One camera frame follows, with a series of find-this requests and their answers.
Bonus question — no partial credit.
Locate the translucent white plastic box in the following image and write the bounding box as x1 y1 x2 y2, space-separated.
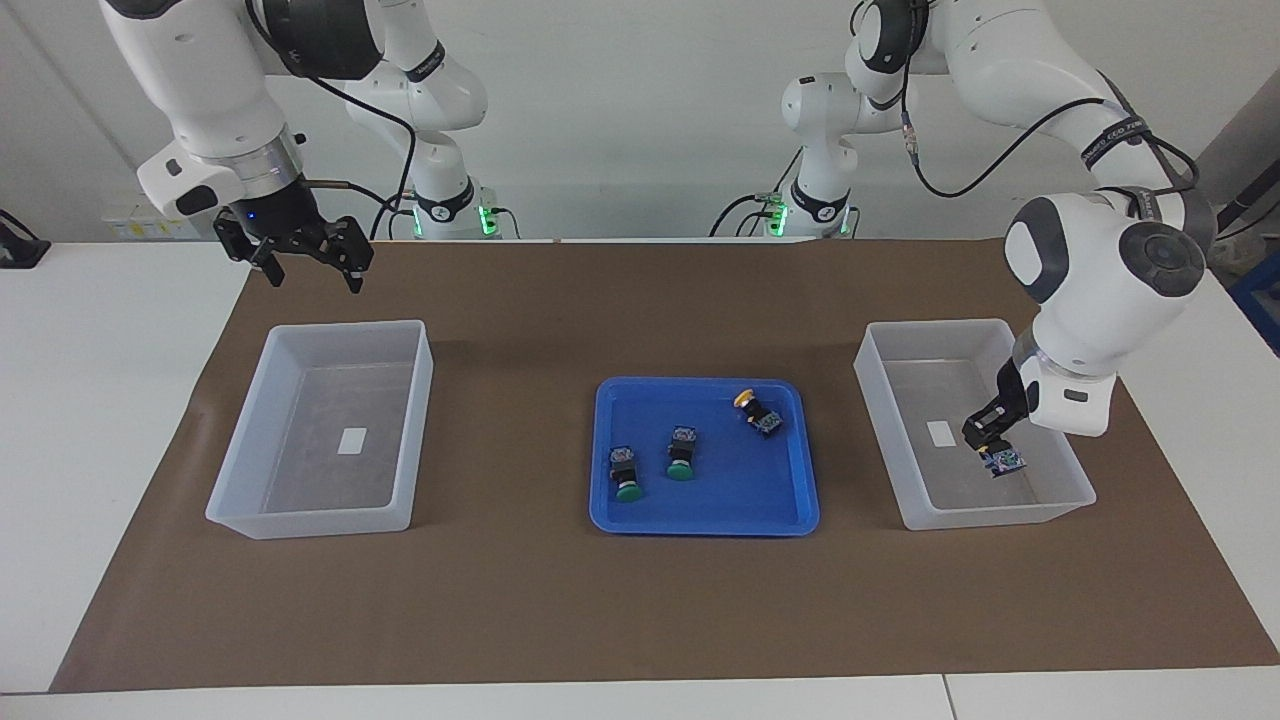
853 319 1098 531
205 320 435 541

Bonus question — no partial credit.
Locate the black base cable bundle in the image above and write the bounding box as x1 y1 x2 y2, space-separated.
708 148 806 239

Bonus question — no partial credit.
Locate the black clamp bracket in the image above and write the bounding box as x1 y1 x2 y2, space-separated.
0 208 51 269

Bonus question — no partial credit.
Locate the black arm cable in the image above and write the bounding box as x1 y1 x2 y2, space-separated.
895 0 1201 201
245 0 417 241

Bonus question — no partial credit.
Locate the black stand pole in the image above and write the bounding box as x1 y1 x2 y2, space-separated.
1200 160 1280 263

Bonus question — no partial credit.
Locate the green push button switch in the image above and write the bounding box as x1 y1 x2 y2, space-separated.
666 426 699 483
608 447 645 504

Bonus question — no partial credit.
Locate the blue plastic tray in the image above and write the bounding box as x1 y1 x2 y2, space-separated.
588 376 821 538

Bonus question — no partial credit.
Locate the blue crate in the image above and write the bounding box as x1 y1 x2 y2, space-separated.
1228 255 1280 356

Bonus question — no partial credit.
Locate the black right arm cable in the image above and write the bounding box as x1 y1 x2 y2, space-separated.
245 0 417 241

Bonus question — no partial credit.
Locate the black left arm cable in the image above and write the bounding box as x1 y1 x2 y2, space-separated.
895 0 1201 201

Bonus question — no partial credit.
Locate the brown table mat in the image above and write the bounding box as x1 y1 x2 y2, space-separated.
50 238 1280 694

